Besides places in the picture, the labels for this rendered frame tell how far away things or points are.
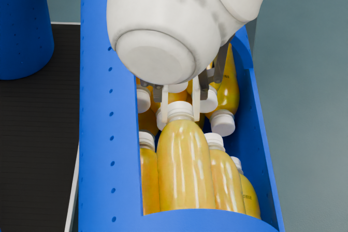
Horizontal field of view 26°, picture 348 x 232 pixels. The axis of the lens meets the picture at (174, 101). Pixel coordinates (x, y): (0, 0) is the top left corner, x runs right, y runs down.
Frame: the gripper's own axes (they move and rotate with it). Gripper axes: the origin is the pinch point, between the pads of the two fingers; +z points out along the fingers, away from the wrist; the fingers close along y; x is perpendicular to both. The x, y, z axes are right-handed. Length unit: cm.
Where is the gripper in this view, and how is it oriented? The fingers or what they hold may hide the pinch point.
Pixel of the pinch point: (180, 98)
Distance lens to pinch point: 104.2
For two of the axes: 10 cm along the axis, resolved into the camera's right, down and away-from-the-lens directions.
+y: -10.0, 0.5, -0.5
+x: 0.7, 7.6, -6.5
